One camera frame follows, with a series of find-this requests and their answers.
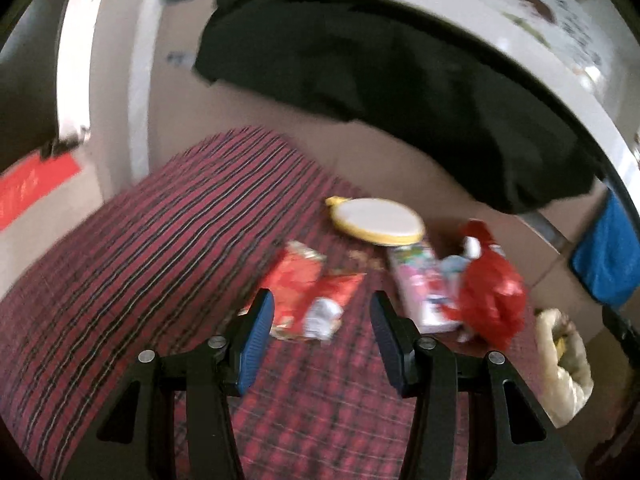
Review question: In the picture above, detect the red snack packet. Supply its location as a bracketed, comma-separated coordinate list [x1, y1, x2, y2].
[240, 241, 368, 342]

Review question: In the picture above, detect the white kitchen countertop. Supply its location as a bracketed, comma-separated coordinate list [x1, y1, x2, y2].
[160, 0, 640, 201]

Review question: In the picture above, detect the red drink can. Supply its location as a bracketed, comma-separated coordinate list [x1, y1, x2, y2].
[460, 220, 506, 263]

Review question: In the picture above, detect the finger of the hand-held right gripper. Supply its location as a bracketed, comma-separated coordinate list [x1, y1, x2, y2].
[602, 305, 640, 356]

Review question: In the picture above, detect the blue towel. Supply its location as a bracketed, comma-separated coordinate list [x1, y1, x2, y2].
[570, 187, 640, 311]

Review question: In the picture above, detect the red plastic bag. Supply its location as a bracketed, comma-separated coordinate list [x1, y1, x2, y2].
[450, 220, 528, 348]

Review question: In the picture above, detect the black cloth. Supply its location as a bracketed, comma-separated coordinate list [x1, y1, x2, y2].
[192, 0, 608, 216]

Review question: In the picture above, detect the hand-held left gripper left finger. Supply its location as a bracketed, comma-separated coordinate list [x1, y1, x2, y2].
[62, 288, 276, 480]

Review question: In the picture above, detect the cartoon wall sticker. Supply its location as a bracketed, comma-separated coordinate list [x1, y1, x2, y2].
[410, 0, 608, 78]

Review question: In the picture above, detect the red plaid cloth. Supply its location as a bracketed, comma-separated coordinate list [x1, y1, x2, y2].
[0, 127, 551, 480]

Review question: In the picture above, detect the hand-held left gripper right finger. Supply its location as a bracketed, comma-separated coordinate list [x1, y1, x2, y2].
[370, 290, 583, 480]

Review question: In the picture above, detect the pink snack packet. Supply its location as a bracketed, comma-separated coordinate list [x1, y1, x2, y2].
[387, 242, 463, 333]

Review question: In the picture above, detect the red floor mat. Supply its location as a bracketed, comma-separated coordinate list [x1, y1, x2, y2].
[0, 155, 83, 231]

